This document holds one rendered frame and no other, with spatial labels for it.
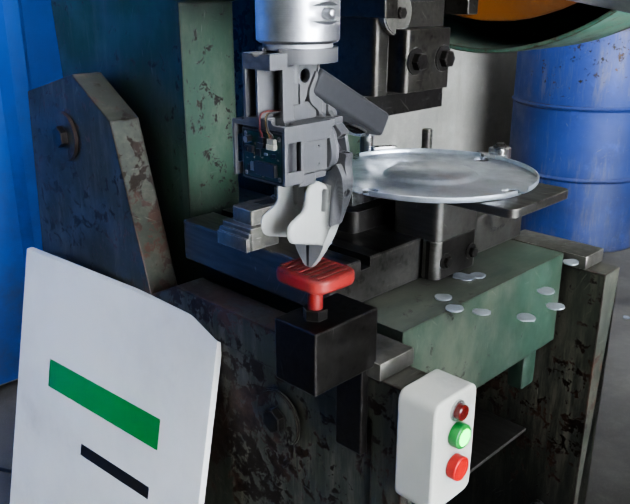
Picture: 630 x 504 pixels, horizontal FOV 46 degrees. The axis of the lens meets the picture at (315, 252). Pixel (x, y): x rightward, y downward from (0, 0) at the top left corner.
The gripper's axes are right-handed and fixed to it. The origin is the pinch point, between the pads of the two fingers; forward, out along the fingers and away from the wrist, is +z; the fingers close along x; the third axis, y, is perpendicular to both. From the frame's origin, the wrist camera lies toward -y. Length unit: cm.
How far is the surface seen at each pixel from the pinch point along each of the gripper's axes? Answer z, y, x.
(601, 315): 22, -55, 7
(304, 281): 1.9, 2.9, 1.5
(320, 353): 9.4, 2.2, 3.0
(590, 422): 42, -57, 7
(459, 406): 16.0, -8.6, 12.6
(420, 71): -14.5, -30.9, -11.2
